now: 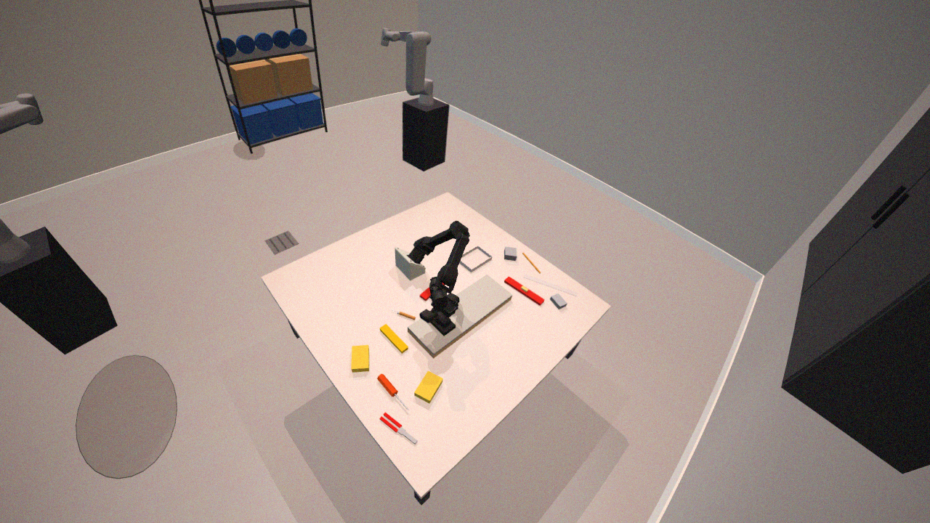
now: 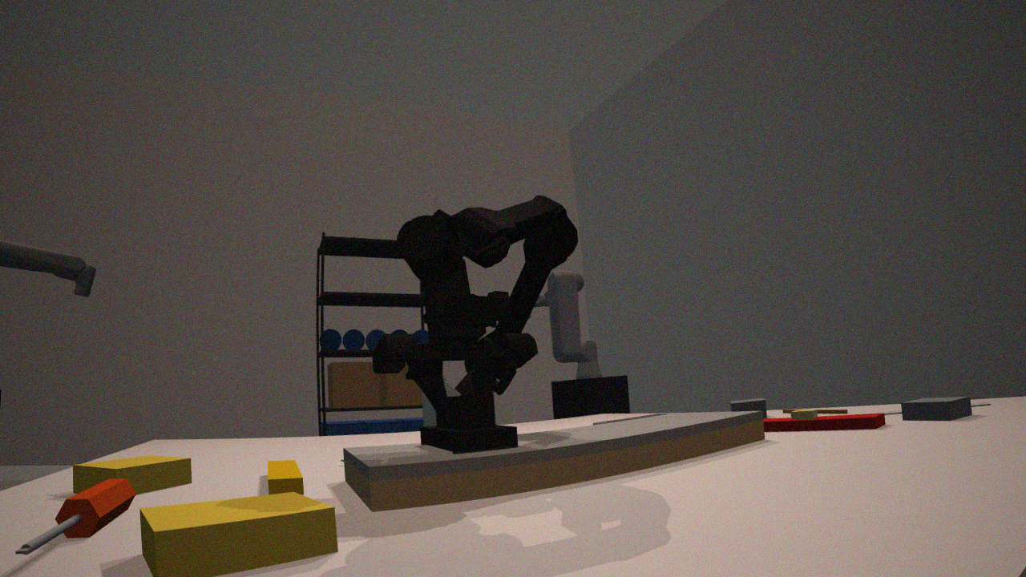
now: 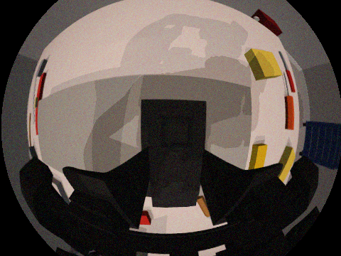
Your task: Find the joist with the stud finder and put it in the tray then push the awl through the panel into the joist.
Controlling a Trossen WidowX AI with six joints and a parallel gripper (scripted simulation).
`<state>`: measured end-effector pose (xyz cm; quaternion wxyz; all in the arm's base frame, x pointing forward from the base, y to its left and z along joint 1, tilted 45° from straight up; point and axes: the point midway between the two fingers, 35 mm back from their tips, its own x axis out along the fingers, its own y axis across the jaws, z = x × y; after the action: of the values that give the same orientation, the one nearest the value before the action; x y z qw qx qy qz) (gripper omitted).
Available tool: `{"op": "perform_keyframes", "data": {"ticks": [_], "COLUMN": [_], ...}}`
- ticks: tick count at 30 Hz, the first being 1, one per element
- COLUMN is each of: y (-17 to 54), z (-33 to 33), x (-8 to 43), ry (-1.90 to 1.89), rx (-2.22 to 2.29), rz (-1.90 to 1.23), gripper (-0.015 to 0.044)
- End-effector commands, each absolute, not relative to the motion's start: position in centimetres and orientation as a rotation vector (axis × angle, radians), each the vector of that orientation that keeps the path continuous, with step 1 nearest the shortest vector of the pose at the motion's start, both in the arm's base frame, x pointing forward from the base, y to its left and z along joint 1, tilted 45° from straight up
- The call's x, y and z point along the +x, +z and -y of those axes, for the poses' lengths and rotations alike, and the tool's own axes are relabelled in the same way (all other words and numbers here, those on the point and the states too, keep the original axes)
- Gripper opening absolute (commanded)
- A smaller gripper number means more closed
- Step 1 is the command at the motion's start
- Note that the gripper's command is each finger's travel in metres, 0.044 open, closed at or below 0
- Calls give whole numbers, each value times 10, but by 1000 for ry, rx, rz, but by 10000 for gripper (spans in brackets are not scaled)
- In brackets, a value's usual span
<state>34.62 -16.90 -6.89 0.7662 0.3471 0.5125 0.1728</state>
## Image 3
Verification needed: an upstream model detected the long tan board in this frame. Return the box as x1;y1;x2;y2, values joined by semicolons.
37;75;252;174

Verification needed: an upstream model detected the red-handled awl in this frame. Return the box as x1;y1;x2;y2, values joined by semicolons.
283;72;295;130

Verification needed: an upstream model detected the brown-handled awl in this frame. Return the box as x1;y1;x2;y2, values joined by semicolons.
197;196;211;220

